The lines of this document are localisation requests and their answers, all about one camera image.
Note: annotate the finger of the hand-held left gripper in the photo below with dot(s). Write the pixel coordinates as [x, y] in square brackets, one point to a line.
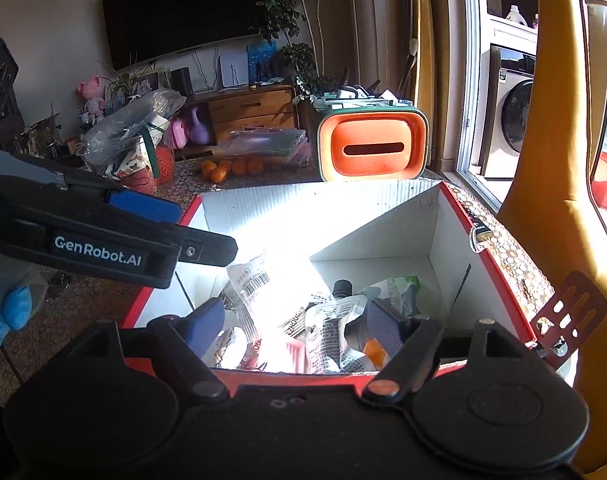
[108, 250]
[143, 207]

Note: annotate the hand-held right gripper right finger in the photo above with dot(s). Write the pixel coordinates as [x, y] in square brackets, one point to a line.
[383, 327]

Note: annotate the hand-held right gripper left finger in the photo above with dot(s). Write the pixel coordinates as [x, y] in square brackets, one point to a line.
[208, 325]

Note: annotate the orange and white packet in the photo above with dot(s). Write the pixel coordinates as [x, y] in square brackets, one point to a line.
[376, 352]

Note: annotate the green and white packet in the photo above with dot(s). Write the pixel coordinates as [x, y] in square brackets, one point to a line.
[393, 287]

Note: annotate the white food pouch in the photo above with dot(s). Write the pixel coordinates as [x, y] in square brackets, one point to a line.
[328, 332]

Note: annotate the clear snack packet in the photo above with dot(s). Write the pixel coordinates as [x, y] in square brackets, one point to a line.
[263, 280]

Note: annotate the red cardboard box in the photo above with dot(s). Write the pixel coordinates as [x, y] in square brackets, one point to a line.
[383, 220]

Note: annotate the person's left hand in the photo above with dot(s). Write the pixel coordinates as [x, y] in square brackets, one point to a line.
[13, 305]

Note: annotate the red net fruit bag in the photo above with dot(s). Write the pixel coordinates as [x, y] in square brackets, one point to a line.
[166, 165]

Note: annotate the tangerine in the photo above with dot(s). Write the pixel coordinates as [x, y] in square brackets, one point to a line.
[217, 175]
[226, 164]
[256, 165]
[239, 167]
[208, 166]

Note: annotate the clear plastic bag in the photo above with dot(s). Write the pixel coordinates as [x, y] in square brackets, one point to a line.
[128, 122]

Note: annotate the pink plush doll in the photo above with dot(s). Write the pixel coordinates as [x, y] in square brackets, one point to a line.
[92, 97]

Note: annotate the small potted grass plant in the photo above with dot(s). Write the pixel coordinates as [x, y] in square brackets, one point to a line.
[126, 80]

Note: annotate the black cylinder speaker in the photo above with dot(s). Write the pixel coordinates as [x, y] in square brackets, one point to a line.
[182, 81]

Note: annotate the clear plastic tray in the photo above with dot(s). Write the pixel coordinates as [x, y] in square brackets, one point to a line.
[263, 145]

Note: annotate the wooden television cabinet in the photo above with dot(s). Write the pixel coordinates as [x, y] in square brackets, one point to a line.
[253, 110]

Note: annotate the green and orange storage bin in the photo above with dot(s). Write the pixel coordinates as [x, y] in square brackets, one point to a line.
[373, 145]

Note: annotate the blue box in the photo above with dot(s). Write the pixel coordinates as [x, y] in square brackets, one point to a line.
[262, 62]

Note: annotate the slotted brown metal plate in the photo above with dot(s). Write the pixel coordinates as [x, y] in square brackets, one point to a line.
[573, 305]

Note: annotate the black television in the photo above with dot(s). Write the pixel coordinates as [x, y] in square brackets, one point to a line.
[183, 10]

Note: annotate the yellow curtain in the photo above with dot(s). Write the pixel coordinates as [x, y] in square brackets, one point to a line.
[548, 185]
[433, 60]

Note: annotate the tall houseplant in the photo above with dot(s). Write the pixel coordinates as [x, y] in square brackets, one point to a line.
[293, 25]

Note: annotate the washing machine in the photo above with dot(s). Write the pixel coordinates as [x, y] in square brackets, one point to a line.
[513, 115]

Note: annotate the white detergent bottle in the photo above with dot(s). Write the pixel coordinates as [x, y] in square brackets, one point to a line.
[516, 16]

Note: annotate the photo frame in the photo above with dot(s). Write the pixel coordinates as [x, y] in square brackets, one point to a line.
[151, 82]

